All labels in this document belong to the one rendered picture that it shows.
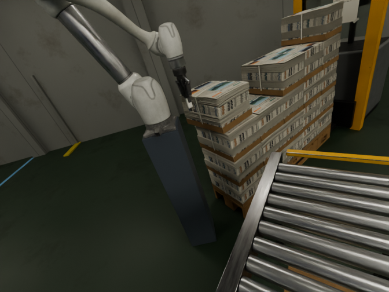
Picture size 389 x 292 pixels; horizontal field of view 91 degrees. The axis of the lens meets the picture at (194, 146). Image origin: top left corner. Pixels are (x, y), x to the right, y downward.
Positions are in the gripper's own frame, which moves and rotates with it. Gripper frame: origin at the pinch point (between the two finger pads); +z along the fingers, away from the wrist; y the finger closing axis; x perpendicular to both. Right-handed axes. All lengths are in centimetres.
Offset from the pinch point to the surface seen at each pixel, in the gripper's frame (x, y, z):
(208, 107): -7.4, -7.6, 5.6
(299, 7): -179, 31, -26
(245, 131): -23.9, -18.4, 28.3
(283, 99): -69, -18, 25
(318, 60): -118, -18, 12
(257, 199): 18, -61, 26
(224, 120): -10.6, -15.9, 14.6
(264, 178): 7, -56, 26
